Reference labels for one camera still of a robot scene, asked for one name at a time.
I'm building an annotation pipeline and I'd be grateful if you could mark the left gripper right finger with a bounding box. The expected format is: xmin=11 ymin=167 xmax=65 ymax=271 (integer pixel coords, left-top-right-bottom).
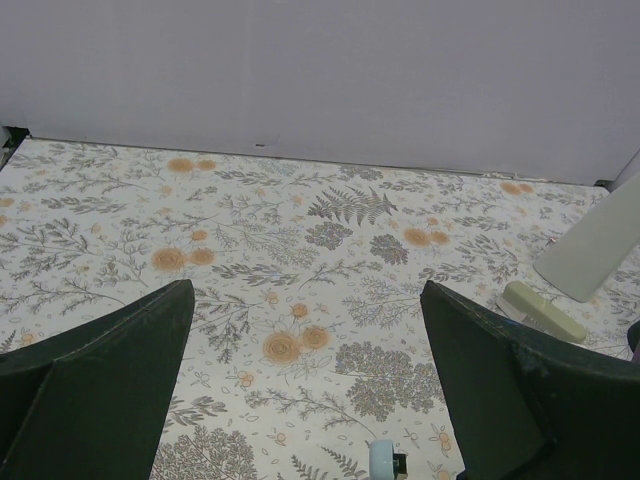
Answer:
xmin=420 ymin=281 xmax=639 ymax=479

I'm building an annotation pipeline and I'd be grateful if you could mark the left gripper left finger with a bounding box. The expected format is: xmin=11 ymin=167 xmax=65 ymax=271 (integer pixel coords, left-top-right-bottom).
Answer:
xmin=1 ymin=280 xmax=195 ymax=479

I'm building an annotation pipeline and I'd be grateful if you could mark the beige stapler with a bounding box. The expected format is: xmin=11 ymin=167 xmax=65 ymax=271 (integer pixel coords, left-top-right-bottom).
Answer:
xmin=496 ymin=281 xmax=587 ymax=344

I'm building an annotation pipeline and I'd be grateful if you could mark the light blue stapler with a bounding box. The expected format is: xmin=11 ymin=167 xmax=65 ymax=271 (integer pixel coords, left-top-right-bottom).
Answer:
xmin=369 ymin=439 xmax=408 ymax=480

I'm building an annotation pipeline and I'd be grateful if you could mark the white wedge-shaped block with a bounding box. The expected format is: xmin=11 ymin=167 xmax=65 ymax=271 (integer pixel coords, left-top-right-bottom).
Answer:
xmin=533 ymin=175 xmax=639 ymax=303

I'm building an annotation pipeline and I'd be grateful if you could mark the floral table mat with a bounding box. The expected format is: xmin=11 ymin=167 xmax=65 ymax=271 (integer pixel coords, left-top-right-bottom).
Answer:
xmin=1 ymin=140 xmax=639 ymax=479

